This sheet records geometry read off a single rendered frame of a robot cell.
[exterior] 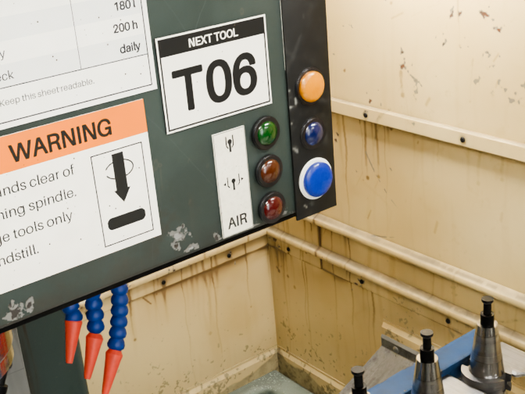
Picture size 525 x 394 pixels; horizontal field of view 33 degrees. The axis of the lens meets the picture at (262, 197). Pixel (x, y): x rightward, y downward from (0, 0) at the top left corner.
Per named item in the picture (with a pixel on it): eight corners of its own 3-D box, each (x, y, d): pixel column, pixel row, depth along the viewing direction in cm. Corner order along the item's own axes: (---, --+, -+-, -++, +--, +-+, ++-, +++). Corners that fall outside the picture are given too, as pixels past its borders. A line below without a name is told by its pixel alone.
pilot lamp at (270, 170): (283, 180, 72) (281, 155, 71) (262, 188, 71) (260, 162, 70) (279, 179, 72) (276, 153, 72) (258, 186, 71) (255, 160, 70)
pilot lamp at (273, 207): (286, 216, 73) (284, 191, 72) (266, 225, 72) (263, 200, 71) (281, 215, 74) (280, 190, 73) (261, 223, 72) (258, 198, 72)
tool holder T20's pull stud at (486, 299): (484, 318, 112) (484, 293, 111) (496, 322, 111) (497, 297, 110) (477, 324, 111) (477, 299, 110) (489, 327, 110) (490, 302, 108)
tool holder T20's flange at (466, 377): (477, 367, 118) (478, 351, 117) (519, 382, 114) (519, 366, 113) (451, 388, 114) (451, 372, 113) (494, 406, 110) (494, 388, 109)
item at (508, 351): (548, 366, 116) (548, 360, 116) (523, 382, 113) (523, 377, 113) (504, 345, 121) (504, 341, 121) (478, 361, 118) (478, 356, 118)
